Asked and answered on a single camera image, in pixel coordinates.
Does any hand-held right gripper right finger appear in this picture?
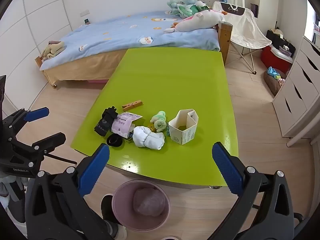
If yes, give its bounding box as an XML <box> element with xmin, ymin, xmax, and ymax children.
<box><xmin>212</xmin><ymin>142</ymin><xmax>304</xmax><ymax>240</ymax></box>

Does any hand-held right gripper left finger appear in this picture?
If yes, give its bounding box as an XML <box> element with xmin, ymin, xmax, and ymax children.
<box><xmin>25</xmin><ymin>143</ymin><xmax>118</xmax><ymax>240</ymax></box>

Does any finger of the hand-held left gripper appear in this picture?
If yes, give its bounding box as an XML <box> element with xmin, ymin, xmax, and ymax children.
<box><xmin>2</xmin><ymin>107</ymin><xmax>50</xmax><ymax>131</ymax></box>
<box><xmin>10</xmin><ymin>133</ymin><xmax>67</xmax><ymax>161</ymax></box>

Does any pink trash bin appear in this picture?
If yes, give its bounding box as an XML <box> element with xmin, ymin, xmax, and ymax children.
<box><xmin>111</xmin><ymin>179</ymin><xmax>171</xmax><ymax>232</ymax></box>

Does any wooden clothespin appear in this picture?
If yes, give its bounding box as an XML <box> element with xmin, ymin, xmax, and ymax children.
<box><xmin>122</xmin><ymin>100</ymin><xmax>144</xmax><ymax>111</ymax></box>

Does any green white cloth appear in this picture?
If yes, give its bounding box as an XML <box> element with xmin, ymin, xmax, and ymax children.
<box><xmin>150</xmin><ymin>111</ymin><xmax>167</xmax><ymax>132</ymax></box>

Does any black slipper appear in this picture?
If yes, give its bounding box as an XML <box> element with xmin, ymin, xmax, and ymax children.
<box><xmin>101</xmin><ymin>194</ymin><xmax>130</xmax><ymax>239</ymax></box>

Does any black glove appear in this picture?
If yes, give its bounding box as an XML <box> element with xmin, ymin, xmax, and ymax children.
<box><xmin>94</xmin><ymin>106</ymin><xmax>119</xmax><ymax>137</ymax></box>

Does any purple white wrapper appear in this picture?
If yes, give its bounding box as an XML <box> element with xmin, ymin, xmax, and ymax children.
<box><xmin>111</xmin><ymin>112</ymin><xmax>143</xmax><ymax>138</ymax></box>

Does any cut open beige carton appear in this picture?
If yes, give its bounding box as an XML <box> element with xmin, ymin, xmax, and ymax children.
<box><xmin>168</xmin><ymin>109</ymin><xmax>199</xmax><ymax>145</ymax></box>

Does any white cloth wad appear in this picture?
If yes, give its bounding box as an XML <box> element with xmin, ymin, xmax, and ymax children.
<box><xmin>132</xmin><ymin>126</ymin><xmax>166</xmax><ymax>151</ymax></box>

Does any wooden bed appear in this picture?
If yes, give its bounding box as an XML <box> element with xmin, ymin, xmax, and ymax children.
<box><xmin>35</xmin><ymin>21</ymin><xmax>234</xmax><ymax>89</ymax></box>

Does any crumpled clear plastic bag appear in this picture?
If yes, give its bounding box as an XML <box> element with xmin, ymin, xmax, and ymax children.
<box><xmin>132</xmin><ymin>187</ymin><xmax>167</xmax><ymax>217</ymax></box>

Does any brown pet bed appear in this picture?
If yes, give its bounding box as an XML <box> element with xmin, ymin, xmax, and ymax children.
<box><xmin>264</xmin><ymin>70</ymin><xmax>288</xmax><ymax>97</ymax></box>

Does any blue soft toy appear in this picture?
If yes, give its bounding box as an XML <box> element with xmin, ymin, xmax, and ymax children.
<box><xmin>267</xmin><ymin>67</ymin><xmax>281</xmax><ymax>80</ymax></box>

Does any white drawer cabinet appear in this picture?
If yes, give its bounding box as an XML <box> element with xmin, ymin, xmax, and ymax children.
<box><xmin>272</xmin><ymin>35</ymin><xmax>320</xmax><ymax>138</ymax></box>

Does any red storage box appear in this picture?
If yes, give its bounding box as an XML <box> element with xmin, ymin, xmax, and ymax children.
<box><xmin>260</xmin><ymin>45</ymin><xmax>293</xmax><ymax>74</ymax></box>

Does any black bag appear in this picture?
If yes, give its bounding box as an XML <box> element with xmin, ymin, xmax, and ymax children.
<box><xmin>265</xmin><ymin>29</ymin><xmax>297</xmax><ymax>53</ymax></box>

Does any white folding chair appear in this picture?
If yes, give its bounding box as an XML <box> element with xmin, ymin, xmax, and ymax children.
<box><xmin>212</xmin><ymin>1</ymin><xmax>273</xmax><ymax>75</ymax></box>

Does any white pink plush toy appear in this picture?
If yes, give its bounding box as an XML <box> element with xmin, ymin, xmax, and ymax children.
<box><xmin>164</xmin><ymin>9</ymin><xmax>225</xmax><ymax>33</ymax></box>

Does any green striped plush toy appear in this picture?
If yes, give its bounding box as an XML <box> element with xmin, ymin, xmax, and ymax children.
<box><xmin>179</xmin><ymin>4</ymin><xmax>212</xmax><ymax>18</ymax></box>

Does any light green plush toy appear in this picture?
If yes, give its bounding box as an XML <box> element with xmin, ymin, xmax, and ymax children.
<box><xmin>167</xmin><ymin>0</ymin><xmax>198</xmax><ymax>15</ymax></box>

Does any window with black frame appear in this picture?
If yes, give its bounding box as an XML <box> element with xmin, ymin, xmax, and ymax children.
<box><xmin>306</xmin><ymin>0</ymin><xmax>320</xmax><ymax>43</ymax></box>

